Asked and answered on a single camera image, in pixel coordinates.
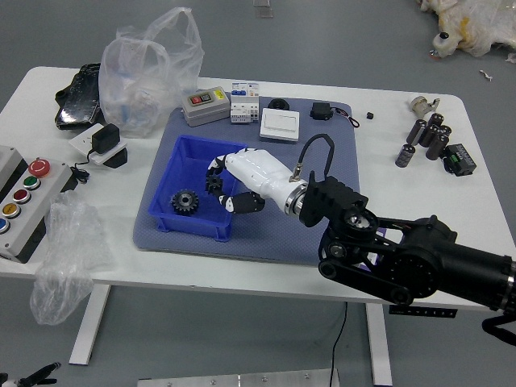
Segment small black gear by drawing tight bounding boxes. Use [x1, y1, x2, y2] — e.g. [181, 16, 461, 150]
[204, 176, 224, 196]

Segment white wall switch plate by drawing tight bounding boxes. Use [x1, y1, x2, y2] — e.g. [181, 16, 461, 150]
[259, 107, 302, 143]

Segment blue plastic box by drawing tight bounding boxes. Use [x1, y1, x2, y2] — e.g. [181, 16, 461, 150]
[149, 135, 249, 243]

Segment silver metal plate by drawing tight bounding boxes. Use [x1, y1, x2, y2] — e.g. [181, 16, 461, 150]
[136, 368, 340, 387]

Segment large clear plastic bag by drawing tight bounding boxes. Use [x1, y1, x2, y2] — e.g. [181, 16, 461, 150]
[98, 6, 205, 139]

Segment black module green terminals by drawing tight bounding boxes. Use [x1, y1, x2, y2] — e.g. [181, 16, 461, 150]
[441, 143, 477, 177]

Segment clear plastic piece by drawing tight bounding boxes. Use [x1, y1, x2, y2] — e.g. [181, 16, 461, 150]
[252, 0, 275, 19]

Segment white table leg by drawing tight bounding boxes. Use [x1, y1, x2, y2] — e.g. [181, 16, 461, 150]
[69, 284, 112, 366]
[364, 304, 394, 386]

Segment black keyboard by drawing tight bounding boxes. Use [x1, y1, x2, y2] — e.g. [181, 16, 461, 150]
[55, 62, 106, 131]

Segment white circuit breaker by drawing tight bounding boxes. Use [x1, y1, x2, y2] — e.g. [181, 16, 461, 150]
[229, 80, 261, 126]

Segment grey metal connector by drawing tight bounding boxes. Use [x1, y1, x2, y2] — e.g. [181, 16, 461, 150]
[409, 95, 440, 118]

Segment black table control panel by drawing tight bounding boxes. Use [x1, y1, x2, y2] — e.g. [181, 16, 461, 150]
[389, 306, 459, 318]

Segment crumpled clear plastic wrap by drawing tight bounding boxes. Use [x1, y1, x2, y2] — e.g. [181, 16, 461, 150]
[30, 189, 116, 327]

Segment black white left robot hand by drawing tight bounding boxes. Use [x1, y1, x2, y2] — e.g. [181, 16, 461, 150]
[0, 362, 62, 387]

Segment big black gear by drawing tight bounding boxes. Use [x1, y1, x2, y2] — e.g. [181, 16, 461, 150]
[170, 189, 200, 216]

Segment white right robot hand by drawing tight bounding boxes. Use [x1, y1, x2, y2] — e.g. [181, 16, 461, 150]
[205, 148, 302, 214]

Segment grey control box coloured buttons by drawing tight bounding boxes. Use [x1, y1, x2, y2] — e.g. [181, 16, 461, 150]
[0, 144, 74, 265]

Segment white socket plate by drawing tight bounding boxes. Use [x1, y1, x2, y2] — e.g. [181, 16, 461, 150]
[68, 124, 128, 166]

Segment black socket base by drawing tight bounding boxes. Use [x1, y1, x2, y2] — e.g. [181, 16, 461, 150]
[102, 148, 129, 170]

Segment black power adapter with cord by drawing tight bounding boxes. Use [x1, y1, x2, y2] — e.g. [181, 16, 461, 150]
[70, 123, 122, 185]

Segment black hanging cable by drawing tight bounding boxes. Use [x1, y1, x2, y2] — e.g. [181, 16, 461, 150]
[330, 302, 348, 387]

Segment blue-grey mat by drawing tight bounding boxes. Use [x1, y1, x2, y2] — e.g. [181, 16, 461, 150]
[132, 95, 362, 269]

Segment black servo with wires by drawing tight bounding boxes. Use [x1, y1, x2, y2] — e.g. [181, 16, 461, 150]
[310, 102, 362, 129]

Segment grey push-button switch box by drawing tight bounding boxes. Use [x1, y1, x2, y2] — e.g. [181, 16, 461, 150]
[180, 86, 233, 128]

